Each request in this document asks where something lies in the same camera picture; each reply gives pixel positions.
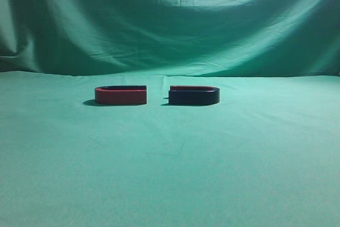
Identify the green cloth backdrop and cover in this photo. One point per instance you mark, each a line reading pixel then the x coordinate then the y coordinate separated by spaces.
pixel 266 155

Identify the blue-fronted horseshoe magnet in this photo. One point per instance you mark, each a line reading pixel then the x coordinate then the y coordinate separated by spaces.
pixel 193 95

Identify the left red-fronted horseshoe magnet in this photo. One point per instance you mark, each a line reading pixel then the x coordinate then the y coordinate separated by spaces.
pixel 121 95

